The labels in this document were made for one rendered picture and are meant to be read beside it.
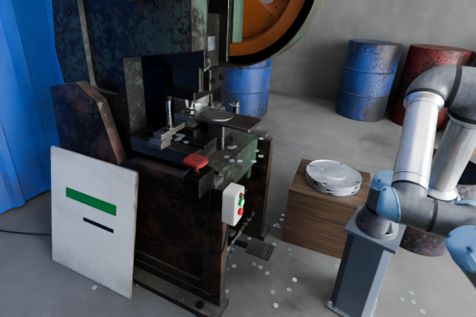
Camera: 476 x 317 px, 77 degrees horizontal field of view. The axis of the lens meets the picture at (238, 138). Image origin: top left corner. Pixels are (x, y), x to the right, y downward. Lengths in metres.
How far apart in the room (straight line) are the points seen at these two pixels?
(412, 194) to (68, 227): 1.42
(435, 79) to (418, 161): 0.25
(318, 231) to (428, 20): 3.22
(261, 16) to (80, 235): 1.31
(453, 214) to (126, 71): 1.09
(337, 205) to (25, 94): 1.82
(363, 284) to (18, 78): 2.01
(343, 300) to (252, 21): 1.31
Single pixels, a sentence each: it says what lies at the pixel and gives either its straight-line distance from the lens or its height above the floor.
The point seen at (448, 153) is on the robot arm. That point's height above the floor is 0.83.
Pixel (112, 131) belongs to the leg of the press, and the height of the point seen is 0.72.
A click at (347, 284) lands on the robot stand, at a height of 0.18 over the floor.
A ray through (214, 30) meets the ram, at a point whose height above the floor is 1.11.
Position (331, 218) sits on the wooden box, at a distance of 1.63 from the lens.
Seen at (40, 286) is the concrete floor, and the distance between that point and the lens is 1.75.
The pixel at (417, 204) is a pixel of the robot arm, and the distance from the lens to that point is 0.77.
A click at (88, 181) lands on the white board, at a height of 0.48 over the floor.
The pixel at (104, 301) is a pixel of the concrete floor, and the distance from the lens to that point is 1.59.
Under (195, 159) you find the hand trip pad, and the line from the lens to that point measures 0.94.
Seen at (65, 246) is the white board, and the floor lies 0.11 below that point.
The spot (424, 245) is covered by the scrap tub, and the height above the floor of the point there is 0.07.
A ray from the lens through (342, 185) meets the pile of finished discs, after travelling 1.61.
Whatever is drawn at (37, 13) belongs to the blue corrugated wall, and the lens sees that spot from 2.15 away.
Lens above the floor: 1.21
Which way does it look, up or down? 25 degrees down
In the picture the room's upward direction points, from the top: 3 degrees clockwise
